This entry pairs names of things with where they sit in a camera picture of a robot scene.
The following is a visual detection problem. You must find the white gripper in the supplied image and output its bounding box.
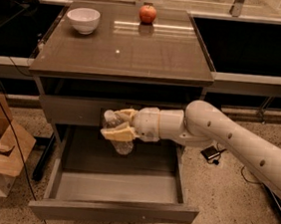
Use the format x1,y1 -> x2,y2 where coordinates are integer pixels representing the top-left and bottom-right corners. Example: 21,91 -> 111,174
101,108 -> 160,142

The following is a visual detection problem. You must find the clear plastic water bottle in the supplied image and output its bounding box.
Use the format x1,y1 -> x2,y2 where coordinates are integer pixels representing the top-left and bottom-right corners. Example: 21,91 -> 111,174
103,110 -> 134,155

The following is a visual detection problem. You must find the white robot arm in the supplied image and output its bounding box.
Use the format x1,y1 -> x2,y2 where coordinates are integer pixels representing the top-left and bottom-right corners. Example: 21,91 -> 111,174
102,100 -> 281,199

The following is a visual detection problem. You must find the closed scratched top drawer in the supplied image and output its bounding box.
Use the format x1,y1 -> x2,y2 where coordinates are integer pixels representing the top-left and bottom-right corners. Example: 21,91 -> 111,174
36,88 -> 204,140

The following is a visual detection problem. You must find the open grey middle drawer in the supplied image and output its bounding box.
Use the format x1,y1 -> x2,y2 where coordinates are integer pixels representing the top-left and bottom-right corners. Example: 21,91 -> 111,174
29,125 -> 199,224

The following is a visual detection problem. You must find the grey drawer cabinet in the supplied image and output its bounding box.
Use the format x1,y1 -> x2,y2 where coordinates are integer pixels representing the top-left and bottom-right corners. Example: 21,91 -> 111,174
20,0 -> 223,165

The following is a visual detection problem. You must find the black power adapter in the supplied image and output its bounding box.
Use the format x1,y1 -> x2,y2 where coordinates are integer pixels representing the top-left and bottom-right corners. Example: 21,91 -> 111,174
200,145 -> 220,161

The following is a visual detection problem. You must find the black table leg left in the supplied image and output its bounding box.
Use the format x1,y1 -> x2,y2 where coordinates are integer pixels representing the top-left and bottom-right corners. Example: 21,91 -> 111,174
32,134 -> 56,181

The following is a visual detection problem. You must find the red apple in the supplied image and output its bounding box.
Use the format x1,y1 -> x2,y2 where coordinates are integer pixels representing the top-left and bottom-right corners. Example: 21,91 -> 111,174
139,5 -> 157,24

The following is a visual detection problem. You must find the white ceramic bowl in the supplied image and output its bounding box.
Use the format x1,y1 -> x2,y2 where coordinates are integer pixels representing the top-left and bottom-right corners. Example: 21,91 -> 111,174
67,8 -> 101,35

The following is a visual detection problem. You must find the black bag on ledge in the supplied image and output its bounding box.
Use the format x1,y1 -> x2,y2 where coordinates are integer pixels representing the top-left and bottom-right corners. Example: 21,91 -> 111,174
0,0 -> 41,34

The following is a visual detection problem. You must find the black metal stand leg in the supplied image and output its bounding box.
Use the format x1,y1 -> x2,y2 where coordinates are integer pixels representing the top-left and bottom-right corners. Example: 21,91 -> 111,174
264,186 -> 281,224

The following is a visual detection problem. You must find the black floor cable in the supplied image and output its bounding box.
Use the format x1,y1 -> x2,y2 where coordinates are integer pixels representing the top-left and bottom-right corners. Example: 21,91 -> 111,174
206,141 -> 268,186

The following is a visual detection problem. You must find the black cable at left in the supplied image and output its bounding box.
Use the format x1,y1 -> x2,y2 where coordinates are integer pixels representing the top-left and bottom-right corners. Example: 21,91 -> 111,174
0,54 -> 68,224

